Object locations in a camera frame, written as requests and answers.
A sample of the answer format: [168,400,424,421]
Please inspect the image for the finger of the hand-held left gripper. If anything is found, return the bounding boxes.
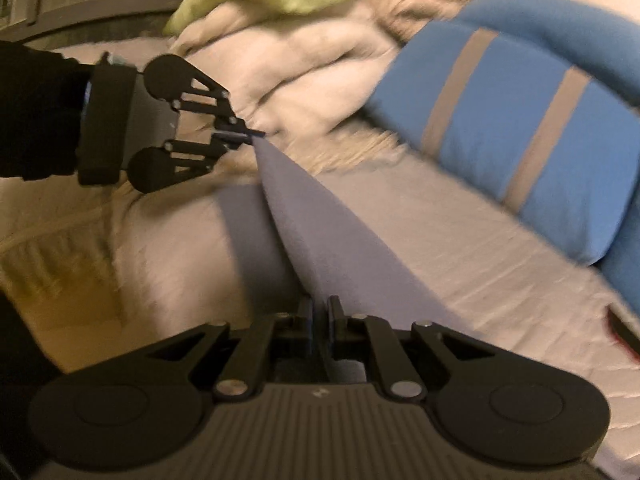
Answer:
[166,130,267,174]
[171,61,248,134]

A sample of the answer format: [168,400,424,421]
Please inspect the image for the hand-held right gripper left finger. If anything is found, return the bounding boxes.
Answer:
[144,296,316,402]

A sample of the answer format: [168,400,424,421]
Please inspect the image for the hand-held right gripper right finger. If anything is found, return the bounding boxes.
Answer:
[326,296,497,402]

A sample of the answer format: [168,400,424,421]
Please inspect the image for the grey-blue sweatpants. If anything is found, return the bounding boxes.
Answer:
[220,140,486,386]

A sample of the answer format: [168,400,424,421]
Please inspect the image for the person's left forearm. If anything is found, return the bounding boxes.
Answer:
[0,40,93,181]

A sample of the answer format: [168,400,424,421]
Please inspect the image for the beige crumpled blanket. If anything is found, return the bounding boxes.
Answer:
[175,0,481,136]

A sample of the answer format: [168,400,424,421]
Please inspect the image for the lace trim cloth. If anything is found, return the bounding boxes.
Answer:
[295,127,416,176]

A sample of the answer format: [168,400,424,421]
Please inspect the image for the grey quilted bedspread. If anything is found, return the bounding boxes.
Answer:
[0,125,640,480]

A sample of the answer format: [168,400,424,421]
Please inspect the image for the black strap with red edge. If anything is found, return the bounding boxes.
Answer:
[604,304,640,356]

